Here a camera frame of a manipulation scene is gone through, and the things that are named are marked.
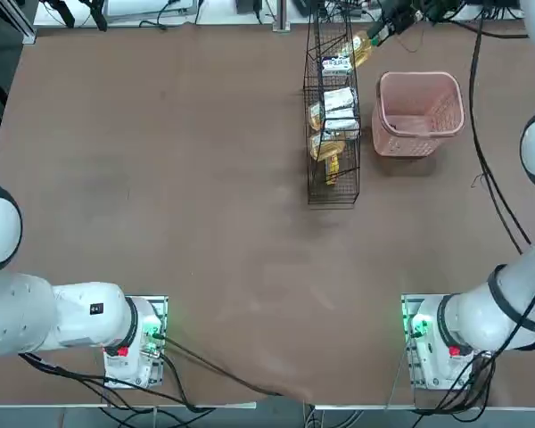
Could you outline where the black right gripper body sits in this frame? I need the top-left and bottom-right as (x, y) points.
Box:
(383, 0), (424, 35)

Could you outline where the pink plastic basket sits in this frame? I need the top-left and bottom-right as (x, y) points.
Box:
(371, 70), (466, 158)

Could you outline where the yellow red biscuit box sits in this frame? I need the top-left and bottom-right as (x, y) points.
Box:
(324, 155), (342, 186)

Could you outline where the black tripod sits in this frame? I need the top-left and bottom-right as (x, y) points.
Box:
(44, 0), (109, 32)

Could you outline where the aluminium profile bar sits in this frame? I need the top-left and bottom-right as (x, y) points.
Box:
(0, 0), (37, 45)

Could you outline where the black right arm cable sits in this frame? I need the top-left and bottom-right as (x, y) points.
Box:
(469, 12), (534, 255)

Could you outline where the aluminium frame post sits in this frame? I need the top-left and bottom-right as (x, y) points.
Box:
(272, 0), (291, 32)

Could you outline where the black wire shelf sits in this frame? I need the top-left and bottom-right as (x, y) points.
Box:
(302, 0), (362, 206)

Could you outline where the black left base cable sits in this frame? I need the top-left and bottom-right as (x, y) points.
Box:
(160, 336), (291, 398)

